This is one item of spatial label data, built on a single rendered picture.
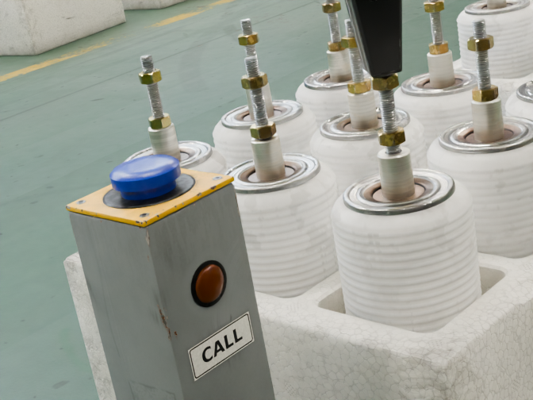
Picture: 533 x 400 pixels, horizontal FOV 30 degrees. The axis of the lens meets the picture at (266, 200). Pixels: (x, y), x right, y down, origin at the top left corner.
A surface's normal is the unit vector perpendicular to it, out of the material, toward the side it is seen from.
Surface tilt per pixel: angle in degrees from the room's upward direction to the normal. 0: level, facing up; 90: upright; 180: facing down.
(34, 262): 0
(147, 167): 0
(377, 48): 90
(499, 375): 90
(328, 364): 90
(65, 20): 90
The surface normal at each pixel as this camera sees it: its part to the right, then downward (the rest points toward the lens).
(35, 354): -0.17, -0.92
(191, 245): 0.72, 0.12
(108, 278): -0.67, 0.37
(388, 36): 0.14, 0.32
